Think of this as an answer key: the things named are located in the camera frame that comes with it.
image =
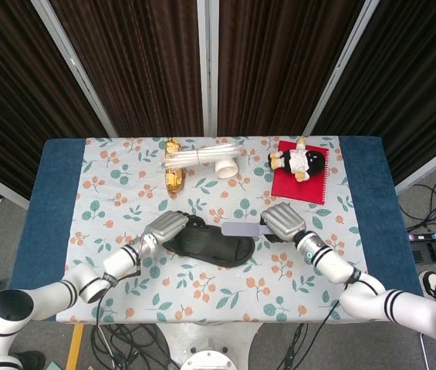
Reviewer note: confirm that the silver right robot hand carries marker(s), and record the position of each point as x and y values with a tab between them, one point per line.
283	223

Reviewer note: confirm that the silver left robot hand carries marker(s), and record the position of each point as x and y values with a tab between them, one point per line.
167	225

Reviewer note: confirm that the black sandal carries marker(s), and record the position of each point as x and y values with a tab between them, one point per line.
210	248

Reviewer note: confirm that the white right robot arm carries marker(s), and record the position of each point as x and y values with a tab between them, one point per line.
376	293

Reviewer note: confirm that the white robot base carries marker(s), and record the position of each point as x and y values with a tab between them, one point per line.
207	356

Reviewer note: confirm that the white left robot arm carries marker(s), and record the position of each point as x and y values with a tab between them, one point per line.
48	297

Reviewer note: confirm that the red spiral notebook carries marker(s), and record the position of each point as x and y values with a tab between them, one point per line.
298	189

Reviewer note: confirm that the black and white plush doll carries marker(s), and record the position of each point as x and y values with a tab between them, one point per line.
298	160

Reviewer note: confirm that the bundle of wrapped white straws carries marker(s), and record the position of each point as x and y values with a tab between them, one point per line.
198	158

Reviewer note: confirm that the white paper cup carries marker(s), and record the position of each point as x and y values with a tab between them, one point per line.
227	167

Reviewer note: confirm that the floral print tablecloth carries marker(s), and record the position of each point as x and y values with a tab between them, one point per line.
217	293

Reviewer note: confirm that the blue table cover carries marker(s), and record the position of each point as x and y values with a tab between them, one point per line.
44	216

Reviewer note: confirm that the black power strip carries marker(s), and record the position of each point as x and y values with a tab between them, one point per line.
435	236

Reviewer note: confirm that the black and white sneaker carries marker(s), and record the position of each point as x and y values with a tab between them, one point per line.
430	283

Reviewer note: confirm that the dark brown partition panel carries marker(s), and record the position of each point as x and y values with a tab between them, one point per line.
132	65
5	96
414	77
283	61

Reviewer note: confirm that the white partition post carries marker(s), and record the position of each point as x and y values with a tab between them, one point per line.
75	65
208	65
341	65

